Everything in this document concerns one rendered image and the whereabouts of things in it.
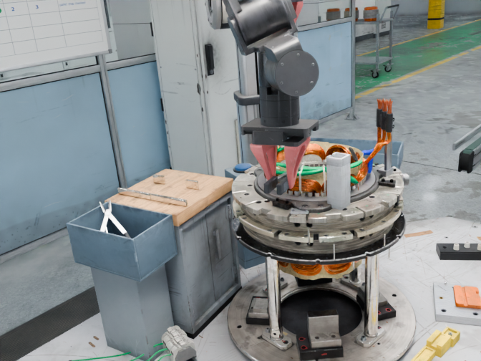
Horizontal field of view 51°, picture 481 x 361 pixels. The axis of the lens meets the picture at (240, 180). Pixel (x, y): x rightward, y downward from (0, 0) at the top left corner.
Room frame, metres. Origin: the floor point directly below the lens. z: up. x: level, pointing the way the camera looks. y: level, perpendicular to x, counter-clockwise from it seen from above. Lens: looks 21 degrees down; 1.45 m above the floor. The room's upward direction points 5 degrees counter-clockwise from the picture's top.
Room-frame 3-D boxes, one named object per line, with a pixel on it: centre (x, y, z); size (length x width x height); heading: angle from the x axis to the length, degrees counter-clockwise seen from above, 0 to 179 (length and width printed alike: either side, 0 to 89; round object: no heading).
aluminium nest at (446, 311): (0.89, -0.44, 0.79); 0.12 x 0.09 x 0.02; 161
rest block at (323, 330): (0.76, -0.13, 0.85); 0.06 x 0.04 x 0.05; 90
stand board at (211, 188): (0.98, 0.15, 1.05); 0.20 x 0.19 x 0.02; 147
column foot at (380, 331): (0.79, -0.23, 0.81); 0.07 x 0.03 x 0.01; 131
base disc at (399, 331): (0.88, -0.14, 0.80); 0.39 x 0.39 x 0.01
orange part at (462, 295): (0.89, -0.46, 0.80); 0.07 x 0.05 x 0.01; 161
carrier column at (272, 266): (0.80, -0.04, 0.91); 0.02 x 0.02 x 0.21
